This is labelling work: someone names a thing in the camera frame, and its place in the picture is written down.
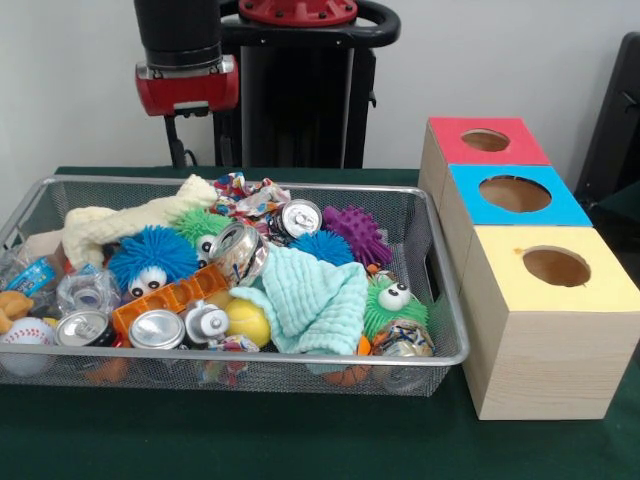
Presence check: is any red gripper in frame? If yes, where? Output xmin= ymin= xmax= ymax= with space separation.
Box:
xmin=134 ymin=54 xmax=241 ymax=168

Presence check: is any mint green cloth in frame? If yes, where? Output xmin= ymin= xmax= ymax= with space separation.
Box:
xmin=228 ymin=244 xmax=369 ymax=357

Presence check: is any blue spiky toy with eyes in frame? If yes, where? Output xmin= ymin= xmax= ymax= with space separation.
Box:
xmin=107 ymin=224 xmax=200 ymax=297

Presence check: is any yellow ball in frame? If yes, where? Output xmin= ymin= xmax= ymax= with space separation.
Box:
xmin=223 ymin=298 xmax=272 ymax=349

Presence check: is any dark green side-table cloth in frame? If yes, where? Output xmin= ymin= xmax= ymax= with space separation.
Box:
xmin=594 ymin=179 xmax=640 ymax=281

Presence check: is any orange plastic tray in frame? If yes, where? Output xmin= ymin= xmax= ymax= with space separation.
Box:
xmin=110 ymin=263 xmax=232 ymax=335

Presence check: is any wooden box with three holes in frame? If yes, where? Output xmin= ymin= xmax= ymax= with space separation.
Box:
xmin=418 ymin=116 xmax=640 ymax=421

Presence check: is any black upright panel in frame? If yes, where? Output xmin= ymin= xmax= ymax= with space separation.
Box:
xmin=573 ymin=32 xmax=640 ymax=201

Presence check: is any green spiky toy with eyes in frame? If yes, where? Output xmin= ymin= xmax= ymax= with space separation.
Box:
xmin=362 ymin=277 xmax=429 ymax=346

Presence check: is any cream knit cloth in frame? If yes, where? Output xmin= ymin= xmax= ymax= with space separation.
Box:
xmin=60 ymin=173 xmax=219 ymax=271

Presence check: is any dark green table cloth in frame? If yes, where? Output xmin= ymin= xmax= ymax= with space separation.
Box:
xmin=0 ymin=165 xmax=640 ymax=480

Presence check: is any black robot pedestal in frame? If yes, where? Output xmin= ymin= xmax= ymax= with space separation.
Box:
xmin=209 ymin=0 xmax=401 ymax=170

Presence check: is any silver wire mesh bin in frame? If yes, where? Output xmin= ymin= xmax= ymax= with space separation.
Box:
xmin=0 ymin=174 xmax=470 ymax=399

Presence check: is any crushed silver can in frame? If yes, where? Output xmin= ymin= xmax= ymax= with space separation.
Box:
xmin=206 ymin=222 xmax=269 ymax=291

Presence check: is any black drink can silver top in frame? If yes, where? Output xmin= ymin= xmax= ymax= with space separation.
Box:
xmin=268 ymin=198 xmax=324 ymax=246

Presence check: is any white baseball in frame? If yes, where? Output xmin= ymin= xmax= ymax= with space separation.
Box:
xmin=0 ymin=317 xmax=56 ymax=346

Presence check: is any purple spiky ball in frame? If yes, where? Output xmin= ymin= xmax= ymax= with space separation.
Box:
xmin=322 ymin=204 xmax=394 ymax=269

